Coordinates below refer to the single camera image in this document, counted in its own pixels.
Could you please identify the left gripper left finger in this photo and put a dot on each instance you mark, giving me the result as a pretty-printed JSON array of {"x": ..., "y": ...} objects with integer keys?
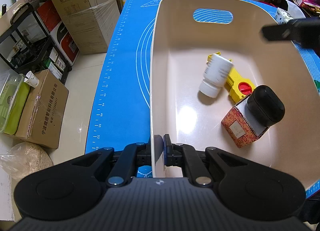
[{"x": 133, "y": 161}]

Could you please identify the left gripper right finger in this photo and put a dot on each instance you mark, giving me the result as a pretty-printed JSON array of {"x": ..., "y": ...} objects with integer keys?
[{"x": 190, "y": 161}]

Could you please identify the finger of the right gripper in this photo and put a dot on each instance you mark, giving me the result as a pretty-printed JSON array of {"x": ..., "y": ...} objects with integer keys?
[{"x": 281, "y": 32}]

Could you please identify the red patterned paper box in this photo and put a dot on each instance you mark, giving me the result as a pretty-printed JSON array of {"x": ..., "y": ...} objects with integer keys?
[{"x": 242, "y": 125}]

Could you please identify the yellow toy tool red knob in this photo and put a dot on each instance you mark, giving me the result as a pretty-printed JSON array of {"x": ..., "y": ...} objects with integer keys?
[{"x": 239, "y": 87}]

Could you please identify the black earbud case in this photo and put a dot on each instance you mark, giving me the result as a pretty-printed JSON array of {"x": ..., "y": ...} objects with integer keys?
[{"x": 265, "y": 106}]

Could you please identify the white plastic bottle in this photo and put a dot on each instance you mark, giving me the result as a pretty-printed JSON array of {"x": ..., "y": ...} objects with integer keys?
[{"x": 215, "y": 75}]

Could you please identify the beige plastic storage bin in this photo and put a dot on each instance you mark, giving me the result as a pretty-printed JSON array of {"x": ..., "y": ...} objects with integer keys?
[{"x": 185, "y": 33}]

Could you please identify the white tissue box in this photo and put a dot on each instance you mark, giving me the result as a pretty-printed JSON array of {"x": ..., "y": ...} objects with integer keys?
[{"x": 293, "y": 12}]

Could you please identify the blue silicone table mat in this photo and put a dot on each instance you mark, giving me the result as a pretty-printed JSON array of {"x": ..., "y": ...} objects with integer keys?
[{"x": 121, "y": 108}]

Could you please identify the floor cardboard box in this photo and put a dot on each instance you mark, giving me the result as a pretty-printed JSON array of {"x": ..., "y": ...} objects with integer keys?
[{"x": 42, "y": 115}]

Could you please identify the tan sack on floor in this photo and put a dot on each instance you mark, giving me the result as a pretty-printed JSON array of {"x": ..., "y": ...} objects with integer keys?
[{"x": 24, "y": 159}]

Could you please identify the white paper cup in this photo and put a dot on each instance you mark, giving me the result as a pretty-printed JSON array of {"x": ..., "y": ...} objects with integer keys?
[{"x": 31, "y": 80}]

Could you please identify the red white appliance box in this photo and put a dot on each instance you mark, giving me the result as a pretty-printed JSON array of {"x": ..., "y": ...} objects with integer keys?
[{"x": 58, "y": 31}]

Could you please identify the green lidded food container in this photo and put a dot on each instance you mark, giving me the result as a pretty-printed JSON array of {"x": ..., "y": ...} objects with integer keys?
[{"x": 14, "y": 93}]

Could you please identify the black metal shelf cart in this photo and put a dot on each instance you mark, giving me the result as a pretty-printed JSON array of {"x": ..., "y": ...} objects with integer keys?
[{"x": 27, "y": 46}]

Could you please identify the large stacked cardboard box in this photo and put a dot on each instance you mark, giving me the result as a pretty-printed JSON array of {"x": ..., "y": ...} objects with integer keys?
[{"x": 91, "y": 23}]

